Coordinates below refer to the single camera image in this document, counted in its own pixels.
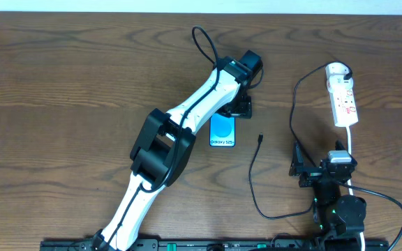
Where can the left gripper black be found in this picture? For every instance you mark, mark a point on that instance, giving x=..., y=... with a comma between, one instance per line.
x=240, y=107

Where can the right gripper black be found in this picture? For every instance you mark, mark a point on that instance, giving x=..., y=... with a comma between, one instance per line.
x=315, y=173

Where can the Galaxy S25+ smartphone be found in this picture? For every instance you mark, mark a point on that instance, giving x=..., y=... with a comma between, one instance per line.
x=222, y=131

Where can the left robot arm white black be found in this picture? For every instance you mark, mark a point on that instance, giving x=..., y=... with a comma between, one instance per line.
x=166, y=140

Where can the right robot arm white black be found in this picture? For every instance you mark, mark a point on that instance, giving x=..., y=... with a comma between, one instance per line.
x=341, y=217

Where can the white power strip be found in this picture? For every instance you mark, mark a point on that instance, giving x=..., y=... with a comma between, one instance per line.
x=340, y=87

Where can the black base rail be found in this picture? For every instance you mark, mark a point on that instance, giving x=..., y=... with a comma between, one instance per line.
x=148, y=244

